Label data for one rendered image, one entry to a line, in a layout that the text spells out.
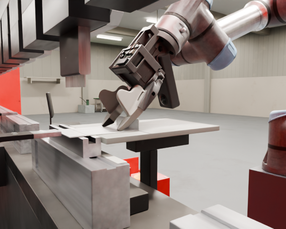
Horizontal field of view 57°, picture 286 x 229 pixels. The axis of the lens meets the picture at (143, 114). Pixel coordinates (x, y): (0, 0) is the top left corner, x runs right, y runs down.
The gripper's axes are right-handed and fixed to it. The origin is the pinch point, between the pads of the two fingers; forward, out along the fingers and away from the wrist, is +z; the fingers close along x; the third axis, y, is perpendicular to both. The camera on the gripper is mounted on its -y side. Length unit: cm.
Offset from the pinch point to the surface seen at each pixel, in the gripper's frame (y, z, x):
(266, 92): -735, -624, -553
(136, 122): -1.3, -2.1, 3.5
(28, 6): 24.7, -11.1, -17.5
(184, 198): -181, -23, -144
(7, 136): 14.0, 12.5, 0.0
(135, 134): -0.3, 0.7, 7.2
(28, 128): 2.6, 9.1, -43.8
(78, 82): 11.1, -1.1, 0.8
